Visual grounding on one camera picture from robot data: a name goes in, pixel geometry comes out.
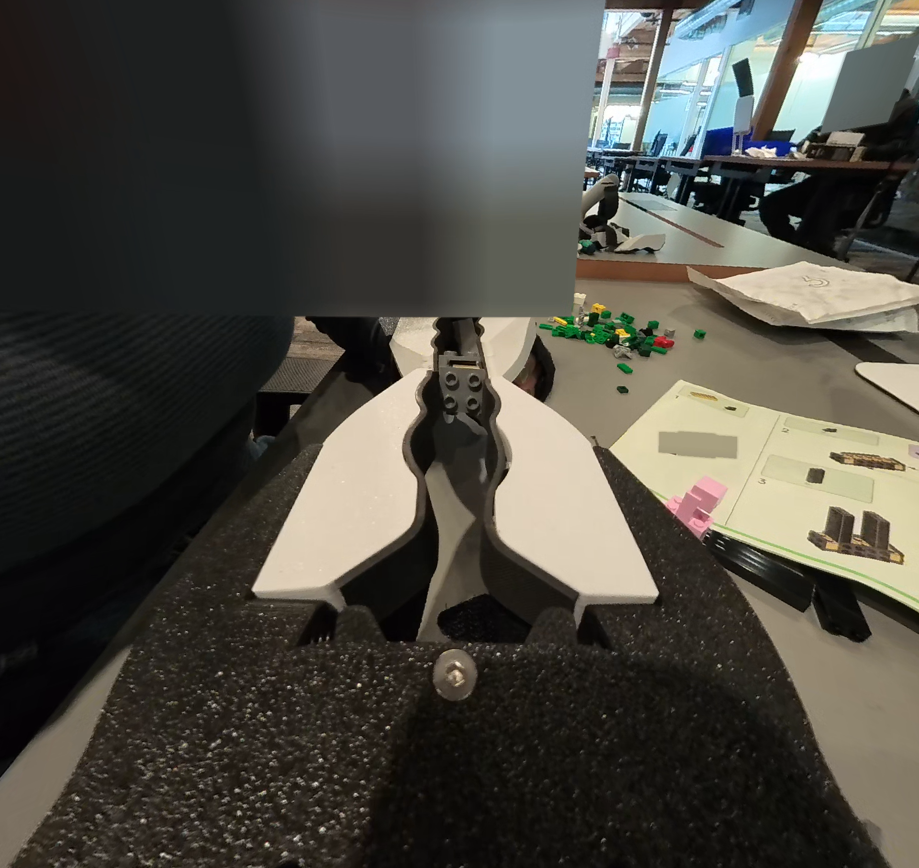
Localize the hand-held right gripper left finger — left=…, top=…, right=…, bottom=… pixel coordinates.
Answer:
left=250, top=370, right=440, bottom=610

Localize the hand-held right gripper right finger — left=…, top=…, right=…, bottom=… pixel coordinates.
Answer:
left=485, top=377, right=661, bottom=610

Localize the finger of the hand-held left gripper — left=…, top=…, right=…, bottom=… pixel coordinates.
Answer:
left=390, top=317, right=442, bottom=382
left=477, top=317, right=539, bottom=385

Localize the dark grey square brick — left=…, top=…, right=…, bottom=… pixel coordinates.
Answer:
left=433, top=351, right=498, bottom=470

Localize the grey desk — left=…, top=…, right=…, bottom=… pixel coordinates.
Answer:
left=0, top=278, right=919, bottom=868

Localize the blue desk partition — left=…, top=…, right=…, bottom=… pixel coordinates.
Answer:
left=700, top=128, right=796, bottom=158

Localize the brown wooden desk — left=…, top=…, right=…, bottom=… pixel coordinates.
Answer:
left=700, top=152, right=919, bottom=226

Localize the pile of small green bricks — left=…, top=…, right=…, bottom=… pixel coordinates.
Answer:
left=542, top=293, right=708, bottom=381

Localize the pink brick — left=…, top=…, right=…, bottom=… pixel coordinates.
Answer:
left=665, top=476, right=726, bottom=540

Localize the white and black device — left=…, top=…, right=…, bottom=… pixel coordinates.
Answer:
left=579, top=173, right=667, bottom=256

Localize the black brick assembly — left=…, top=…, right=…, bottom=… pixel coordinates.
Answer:
left=707, top=527, right=873, bottom=643

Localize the row of black office desks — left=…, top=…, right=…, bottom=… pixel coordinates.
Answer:
left=585, top=128, right=708, bottom=197

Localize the pale green instruction booklet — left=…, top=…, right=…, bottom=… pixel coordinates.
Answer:
left=609, top=380, right=919, bottom=614

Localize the white paper bag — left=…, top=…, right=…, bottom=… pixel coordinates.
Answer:
left=685, top=259, right=919, bottom=334

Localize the white sign stand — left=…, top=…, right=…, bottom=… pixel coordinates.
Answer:
left=731, top=60, right=756, bottom=158

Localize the white flat card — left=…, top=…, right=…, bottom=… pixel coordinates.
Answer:
left=854, top=361, right=919, bottom=415

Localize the white partition panel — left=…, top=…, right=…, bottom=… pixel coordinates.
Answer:
left=818, top=35, right=919, bottom=133

